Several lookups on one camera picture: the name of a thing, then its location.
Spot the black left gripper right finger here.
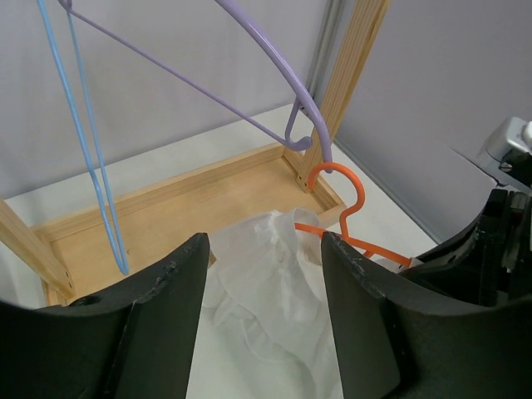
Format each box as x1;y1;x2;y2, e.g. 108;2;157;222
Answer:
321;233;531;398

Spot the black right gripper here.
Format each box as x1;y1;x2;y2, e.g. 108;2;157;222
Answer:
401;189;531;306

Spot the light blue wire hanger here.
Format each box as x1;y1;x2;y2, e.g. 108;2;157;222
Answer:
37;0;130;276

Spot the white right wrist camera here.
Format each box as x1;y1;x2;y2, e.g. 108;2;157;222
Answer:
476;116;531;195

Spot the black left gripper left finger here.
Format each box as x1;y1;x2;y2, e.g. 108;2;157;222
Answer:
1;233;209;398

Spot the orange plastic hanger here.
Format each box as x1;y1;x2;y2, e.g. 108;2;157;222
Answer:
308;161;412;268

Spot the white ruffled skirt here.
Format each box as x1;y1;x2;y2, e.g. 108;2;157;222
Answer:
187;209;343;398

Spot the wooden clothes rack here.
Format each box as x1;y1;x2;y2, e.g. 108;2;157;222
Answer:
1;1;387;308

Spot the lilac plastic hanger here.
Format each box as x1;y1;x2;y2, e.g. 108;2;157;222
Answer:
57;0;334;175

